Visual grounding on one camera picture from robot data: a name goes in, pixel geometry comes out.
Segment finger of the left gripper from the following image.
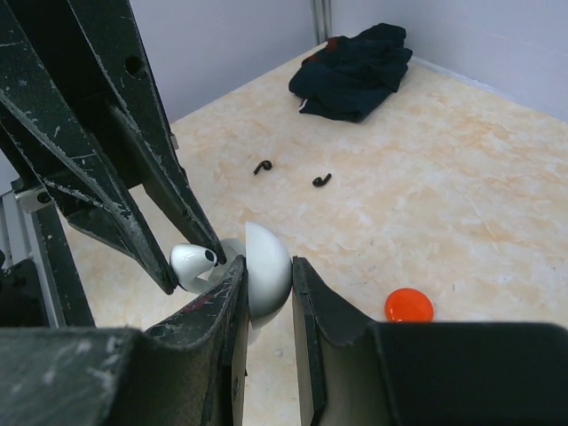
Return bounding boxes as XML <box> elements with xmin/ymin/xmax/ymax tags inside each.
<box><xmin>68</xmin><ymin>1</ymin><xmax>226</xmax><ymax>264</ymax></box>
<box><xmin>1</xmin><ymin>1</ymin><xmax>178</xmax><ymax>293</ymax></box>

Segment dark crumpled cloth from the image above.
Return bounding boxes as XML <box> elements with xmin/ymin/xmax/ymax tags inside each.
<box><xmin>288</xmin><ymin>23</ymin><xmax>413</xmax><ymax>123</ymax></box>

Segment white charging case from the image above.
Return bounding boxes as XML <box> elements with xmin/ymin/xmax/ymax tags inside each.
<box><xmin>201</xmin><ymin>221</ymin><xmax>292</xmax><ymax>344</ymax></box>

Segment orange round charging case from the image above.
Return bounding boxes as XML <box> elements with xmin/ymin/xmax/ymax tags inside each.
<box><xmin>384</xmin><ymin>288</ymin><xmax>434</xmax><ymax>322</ymax></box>

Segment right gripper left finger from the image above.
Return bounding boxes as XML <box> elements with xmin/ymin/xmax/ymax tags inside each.
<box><xmin>144</xmin><ymin>256</ymin><xmax>249</xmax><ymax>425</ymax></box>

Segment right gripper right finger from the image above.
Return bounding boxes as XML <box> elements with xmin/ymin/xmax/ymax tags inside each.
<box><xmin>292</xmin><ymin>256</ymin><xmax>382</xmax><ymax>425</ymax></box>

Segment left aluminium frame post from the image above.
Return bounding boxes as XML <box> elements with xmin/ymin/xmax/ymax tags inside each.
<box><xmin>311</xmin><ymin>0</ymin><xmax>332</xmax><ymax>44</ymax></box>

